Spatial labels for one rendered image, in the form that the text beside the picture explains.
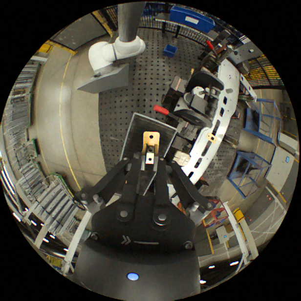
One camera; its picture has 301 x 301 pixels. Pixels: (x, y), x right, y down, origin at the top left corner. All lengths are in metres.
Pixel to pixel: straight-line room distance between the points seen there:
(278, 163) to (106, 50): 8.53
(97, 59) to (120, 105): 0.44
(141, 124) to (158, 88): 0.54
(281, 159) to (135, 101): 8.31
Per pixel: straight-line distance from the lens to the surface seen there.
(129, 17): 0.52
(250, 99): 0.75
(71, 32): 2.86
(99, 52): 0.71
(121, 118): 0.77
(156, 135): 0.21
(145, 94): 0.77
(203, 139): 0.51
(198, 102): 0.31
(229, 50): 0.57
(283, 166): 8.17
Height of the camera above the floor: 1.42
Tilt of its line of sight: 68 degrees down
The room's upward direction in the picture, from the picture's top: 172 degrees counter-clockwise
